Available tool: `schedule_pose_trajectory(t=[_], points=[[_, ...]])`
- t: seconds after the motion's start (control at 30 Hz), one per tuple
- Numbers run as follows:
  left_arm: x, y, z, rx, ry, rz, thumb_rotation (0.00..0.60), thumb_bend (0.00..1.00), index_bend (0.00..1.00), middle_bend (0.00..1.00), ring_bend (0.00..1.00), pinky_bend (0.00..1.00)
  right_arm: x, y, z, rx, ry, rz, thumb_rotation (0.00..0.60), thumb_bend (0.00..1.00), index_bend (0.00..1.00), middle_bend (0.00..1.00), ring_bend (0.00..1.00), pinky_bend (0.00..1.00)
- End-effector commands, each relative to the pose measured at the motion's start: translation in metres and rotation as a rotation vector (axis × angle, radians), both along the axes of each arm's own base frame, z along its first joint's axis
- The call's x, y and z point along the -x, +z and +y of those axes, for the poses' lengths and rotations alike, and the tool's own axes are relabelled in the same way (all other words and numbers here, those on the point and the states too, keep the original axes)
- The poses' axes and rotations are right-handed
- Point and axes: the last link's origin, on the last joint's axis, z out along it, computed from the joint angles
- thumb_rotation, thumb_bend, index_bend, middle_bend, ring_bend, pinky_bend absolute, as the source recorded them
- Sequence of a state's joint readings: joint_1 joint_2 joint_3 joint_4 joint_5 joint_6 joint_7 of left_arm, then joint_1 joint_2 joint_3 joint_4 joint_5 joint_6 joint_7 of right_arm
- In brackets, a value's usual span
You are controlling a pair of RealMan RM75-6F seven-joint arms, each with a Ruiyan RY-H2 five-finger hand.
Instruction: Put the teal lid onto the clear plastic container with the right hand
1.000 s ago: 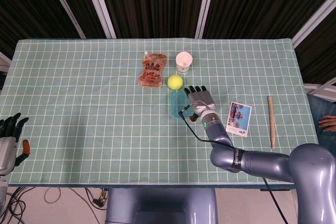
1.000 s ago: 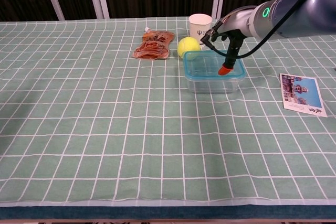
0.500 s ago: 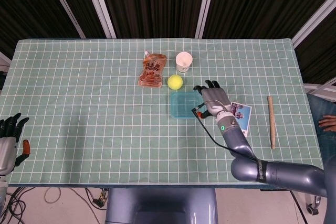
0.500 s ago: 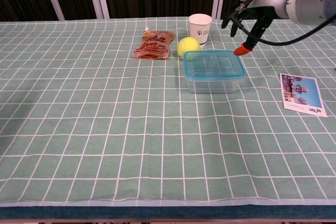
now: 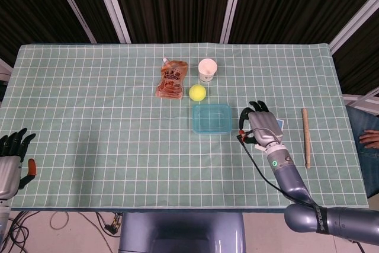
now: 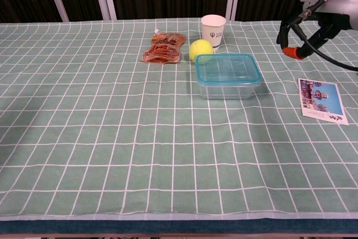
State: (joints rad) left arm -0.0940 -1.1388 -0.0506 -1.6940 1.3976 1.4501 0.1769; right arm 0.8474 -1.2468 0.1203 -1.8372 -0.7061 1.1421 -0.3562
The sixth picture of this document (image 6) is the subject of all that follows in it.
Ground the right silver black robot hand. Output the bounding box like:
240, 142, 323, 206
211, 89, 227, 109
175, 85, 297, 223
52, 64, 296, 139
276, 0, 358, 60

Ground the blue container lid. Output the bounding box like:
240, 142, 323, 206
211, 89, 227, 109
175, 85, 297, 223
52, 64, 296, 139
195, 53, 262, 86

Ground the clear plastic container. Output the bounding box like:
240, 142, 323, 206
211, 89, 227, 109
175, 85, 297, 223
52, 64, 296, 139
197, 82, 261, 100

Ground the postcard with building photo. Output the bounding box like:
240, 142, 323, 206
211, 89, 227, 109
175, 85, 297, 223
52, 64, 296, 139
298, 78, 350, 126

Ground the white paper cup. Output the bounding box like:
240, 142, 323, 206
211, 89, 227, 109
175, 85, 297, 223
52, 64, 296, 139
200, 14, 227, 53

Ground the yellow tennis ball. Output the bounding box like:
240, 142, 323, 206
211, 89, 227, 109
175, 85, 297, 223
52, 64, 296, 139
189, 39, 214, 62

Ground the brown sauce pouch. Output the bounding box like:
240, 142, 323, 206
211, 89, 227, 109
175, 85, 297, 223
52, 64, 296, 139
140, 28, 187, 65

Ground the green checked tablecloth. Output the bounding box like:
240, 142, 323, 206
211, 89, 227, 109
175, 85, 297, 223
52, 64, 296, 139
0, 17, 358, 222

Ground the dark teal table edge strip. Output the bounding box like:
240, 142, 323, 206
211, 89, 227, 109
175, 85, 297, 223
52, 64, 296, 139
0, 220, 358, 235

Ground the black hand cable with connector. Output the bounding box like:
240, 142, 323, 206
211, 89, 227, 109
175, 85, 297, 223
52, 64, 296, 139
289, 0, 358, 72

